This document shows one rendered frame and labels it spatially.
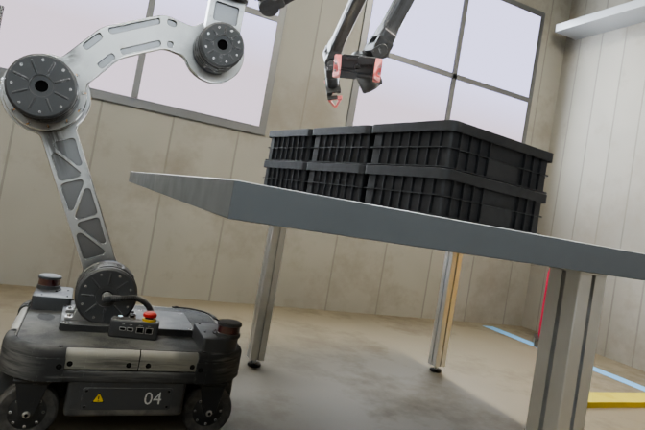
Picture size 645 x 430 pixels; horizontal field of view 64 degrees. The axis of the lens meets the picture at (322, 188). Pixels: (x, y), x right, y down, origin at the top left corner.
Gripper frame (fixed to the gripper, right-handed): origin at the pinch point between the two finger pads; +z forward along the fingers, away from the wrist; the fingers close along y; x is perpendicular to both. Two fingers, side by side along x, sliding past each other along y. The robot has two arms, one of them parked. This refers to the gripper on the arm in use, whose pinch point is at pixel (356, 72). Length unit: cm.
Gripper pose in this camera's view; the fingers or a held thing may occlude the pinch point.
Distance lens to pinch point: 150.1
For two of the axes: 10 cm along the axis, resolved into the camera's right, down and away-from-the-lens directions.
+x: 0.9, -9.1, -4.1
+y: -9.9, -1.2, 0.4
